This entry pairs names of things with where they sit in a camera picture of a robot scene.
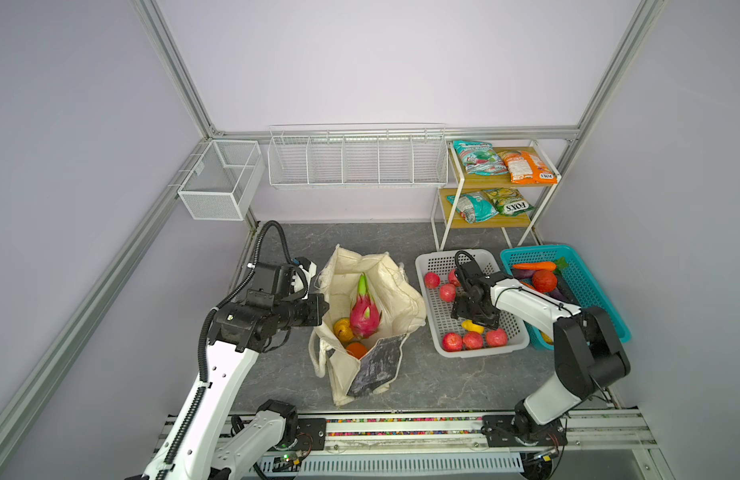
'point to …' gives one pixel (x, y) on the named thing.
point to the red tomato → (544, 281)
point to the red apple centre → (448, 292)
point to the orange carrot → (542, 265)
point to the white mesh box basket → (225, 182)
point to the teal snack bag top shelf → (479, 158)
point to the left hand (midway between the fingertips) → (327, 311)
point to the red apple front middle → (472, 340)
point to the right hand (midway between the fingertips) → (471, 319)
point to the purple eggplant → (525, 273)
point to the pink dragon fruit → (365, 316)
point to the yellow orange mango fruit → (342, 329)
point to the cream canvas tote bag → (402, 312)
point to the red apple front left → (452, 342)
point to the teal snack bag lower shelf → (473, 207)
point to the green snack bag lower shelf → (508, 201)
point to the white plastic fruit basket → (433, 268)
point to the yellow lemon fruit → (470, 326)
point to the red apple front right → (497, 338)
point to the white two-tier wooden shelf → (493, 187)
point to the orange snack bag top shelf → (526, 168)
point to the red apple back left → (431, 280)
